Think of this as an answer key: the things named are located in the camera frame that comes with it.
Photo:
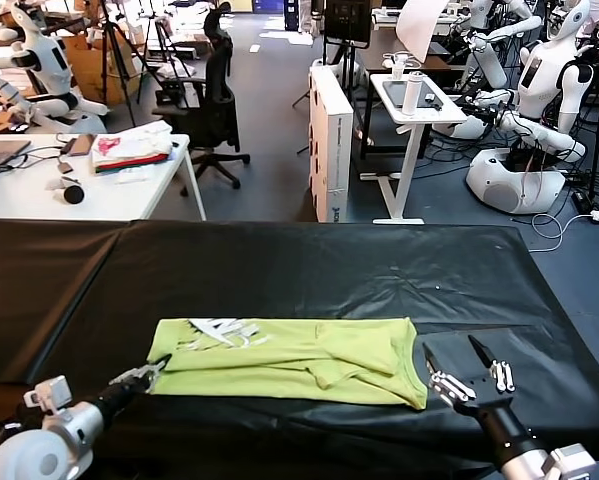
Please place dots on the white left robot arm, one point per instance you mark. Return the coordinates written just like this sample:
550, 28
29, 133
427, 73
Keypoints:
39, 450

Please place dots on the white curved board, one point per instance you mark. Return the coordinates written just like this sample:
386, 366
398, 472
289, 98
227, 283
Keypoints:
420, 30

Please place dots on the brown cardboard box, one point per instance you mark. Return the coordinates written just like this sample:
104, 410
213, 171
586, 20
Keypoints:
86, 75

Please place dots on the black monitor on stand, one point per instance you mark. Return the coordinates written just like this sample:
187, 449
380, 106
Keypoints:
347, 20

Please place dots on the white humanoid robot on base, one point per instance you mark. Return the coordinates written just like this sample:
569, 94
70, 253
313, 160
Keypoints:
541, 85

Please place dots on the tall white cardboard box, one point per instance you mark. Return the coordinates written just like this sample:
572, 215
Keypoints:
329, 150

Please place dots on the dark tablet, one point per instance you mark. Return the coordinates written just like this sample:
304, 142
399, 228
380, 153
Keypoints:
395, 92

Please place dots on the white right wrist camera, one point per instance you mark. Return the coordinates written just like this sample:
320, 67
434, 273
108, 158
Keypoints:
569, 462

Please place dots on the black office chair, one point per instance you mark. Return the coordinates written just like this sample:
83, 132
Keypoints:
219, 110

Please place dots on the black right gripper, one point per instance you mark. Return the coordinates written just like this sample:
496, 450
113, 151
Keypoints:
484, 395

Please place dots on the white work table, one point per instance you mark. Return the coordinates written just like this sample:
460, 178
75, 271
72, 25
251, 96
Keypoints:
24, 200

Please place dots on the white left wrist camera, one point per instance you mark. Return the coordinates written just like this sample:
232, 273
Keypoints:
49, 395

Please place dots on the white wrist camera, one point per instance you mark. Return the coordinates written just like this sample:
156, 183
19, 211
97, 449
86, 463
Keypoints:
569, 462
49, 395

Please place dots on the stack of folded clothes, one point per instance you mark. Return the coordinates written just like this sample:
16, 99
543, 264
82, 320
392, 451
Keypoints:
129, 147

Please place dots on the brown phone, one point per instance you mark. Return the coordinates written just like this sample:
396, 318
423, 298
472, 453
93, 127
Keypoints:
82, 144

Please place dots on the white humanoid robot raised arm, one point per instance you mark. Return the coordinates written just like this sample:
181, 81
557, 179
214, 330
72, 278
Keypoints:
490, 60

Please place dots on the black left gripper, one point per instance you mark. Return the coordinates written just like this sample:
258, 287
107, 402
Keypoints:
124, 395

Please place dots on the yellow-green t-shirt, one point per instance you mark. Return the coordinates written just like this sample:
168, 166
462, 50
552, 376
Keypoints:
289, 365

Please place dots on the white standing desk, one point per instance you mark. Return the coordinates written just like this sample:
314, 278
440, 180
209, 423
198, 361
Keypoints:
404, 150

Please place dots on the white water bottle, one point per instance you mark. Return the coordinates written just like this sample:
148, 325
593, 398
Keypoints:
411, 95

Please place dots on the dark wooden desk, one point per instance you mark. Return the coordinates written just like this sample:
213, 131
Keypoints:
436, 61

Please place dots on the black round speaker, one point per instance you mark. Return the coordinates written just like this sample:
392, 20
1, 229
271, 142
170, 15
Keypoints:
72, 194

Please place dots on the tall black tripod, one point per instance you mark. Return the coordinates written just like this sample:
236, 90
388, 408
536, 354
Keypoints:
103, 50

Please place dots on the short black tripod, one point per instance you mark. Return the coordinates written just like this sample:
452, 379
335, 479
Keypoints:
155, 22

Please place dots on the white humanoid robot black waist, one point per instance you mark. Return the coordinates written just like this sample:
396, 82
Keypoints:
49, 65

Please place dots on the dark brown table mat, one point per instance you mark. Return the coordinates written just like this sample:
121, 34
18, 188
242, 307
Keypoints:
29, 280

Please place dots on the white drone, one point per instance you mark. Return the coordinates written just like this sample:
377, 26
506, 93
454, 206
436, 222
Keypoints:
400, 61

